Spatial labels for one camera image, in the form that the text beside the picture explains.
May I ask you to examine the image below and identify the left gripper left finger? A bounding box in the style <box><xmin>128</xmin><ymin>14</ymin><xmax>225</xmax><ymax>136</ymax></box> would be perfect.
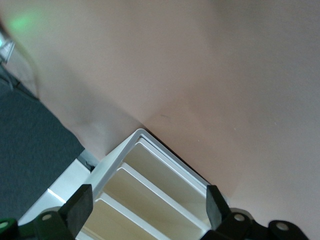
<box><xmin>0</xmin><ymin>184</ymin><xmax>95</xmax><ymax>240</ymax></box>

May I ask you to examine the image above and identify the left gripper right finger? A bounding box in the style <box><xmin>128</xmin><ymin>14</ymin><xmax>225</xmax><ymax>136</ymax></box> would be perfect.
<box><xmin>199</xmin><ymin>184</ymin><xmax>311</xmax><ymax>240</ymax></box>

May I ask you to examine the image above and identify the white compartment tray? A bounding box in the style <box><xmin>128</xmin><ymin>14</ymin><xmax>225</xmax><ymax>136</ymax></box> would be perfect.
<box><xmin>18</xmin><ymin>127</ymin><xmax>228</xmax><ymax>240</ymax></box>

